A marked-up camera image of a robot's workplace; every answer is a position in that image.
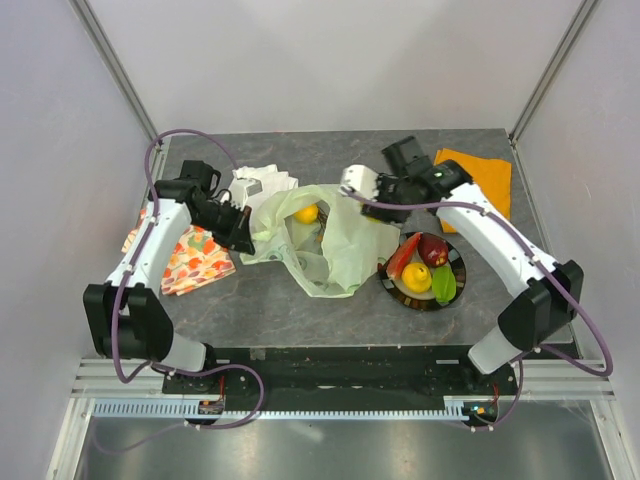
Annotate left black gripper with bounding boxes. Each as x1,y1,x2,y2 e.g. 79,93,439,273
191,200,255,256

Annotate orange fake citrus fruit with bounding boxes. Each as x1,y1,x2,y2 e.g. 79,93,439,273
293,204,319,225

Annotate white crumpled cloth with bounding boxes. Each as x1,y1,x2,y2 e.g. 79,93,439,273
233,164,299,200

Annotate light green plastic bag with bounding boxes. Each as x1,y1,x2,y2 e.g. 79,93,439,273
240,184,400,298

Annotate orange red fake fruit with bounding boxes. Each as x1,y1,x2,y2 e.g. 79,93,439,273
386,232,422,280

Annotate dark red fake apple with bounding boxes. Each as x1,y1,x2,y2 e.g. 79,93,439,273
417,233,449,268

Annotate dark rimmed ceramic plate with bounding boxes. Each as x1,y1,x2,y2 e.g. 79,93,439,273
378,232,466,311

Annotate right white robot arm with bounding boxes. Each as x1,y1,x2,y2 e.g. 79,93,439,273
341,136,584,394

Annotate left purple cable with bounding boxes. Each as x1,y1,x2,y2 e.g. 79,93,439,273
89,128,266,454

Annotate brown fake longan bunch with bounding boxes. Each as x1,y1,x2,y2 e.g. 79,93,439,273
316,202,331,243

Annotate right aluminium frame post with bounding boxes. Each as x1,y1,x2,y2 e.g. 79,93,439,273
507,0,601,146

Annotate left aluminium frame post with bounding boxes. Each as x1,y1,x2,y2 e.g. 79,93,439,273
67,0,166,151

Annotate grey slotted cable duct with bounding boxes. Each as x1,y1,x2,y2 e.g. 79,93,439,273
92,394,501,420

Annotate orange folded cloth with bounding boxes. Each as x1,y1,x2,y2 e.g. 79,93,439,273
434,148,512,220

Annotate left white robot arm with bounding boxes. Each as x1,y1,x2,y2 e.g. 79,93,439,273
83,160,255,393

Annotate orange floral cloth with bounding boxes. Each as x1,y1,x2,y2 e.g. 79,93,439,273
107,202,235,295

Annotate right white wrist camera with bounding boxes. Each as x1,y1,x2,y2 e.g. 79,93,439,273
339,164,379,200

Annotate purple cable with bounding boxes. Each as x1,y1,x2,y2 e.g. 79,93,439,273
89,128,266,454
339,187,615,434

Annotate aluminium front rail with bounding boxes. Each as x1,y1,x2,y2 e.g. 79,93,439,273
71,359,615,401

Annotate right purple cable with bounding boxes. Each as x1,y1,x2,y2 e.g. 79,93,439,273
339,187,615,434

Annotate yellow fake fruit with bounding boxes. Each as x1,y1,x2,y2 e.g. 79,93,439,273
401,262,432,294

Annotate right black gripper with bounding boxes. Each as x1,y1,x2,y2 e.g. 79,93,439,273
360,170,412,230

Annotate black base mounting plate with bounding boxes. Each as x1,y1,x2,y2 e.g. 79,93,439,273
159,347,516,399

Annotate green fake fruit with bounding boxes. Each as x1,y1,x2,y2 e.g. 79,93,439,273
432,264,457,305

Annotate aluminium frame post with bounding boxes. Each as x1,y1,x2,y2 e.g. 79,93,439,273
507,0,601,146
67,0,166,151

